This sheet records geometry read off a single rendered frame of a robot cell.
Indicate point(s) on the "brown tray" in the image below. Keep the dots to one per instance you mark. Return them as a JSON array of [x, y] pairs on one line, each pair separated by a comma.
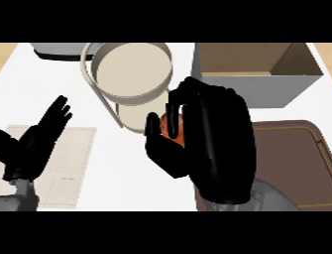
[[295, 165]]

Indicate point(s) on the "grey appliance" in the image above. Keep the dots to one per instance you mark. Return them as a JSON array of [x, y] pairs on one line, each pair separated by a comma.
[[60, 51]]

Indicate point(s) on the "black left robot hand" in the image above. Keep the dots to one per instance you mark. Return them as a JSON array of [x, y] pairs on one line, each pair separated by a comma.
[[31, 145]]

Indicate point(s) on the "grey open box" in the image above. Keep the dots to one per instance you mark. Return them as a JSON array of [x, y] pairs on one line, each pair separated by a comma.
[[260, 71]]

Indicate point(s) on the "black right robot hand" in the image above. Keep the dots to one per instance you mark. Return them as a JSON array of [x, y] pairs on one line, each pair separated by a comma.
[[217, 142]]

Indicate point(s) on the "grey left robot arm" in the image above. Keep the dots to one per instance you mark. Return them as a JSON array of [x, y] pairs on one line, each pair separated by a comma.
[[15, 196]]

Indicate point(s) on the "beige tiered basket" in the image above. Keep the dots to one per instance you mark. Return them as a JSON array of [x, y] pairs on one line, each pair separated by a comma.
[[131, 81]]

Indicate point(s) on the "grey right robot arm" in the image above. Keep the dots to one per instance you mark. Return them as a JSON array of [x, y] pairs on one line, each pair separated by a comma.
[[263, 198]]

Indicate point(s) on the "orange sweet potato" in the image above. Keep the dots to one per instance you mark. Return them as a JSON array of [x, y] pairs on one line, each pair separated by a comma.
[[170, 129]]

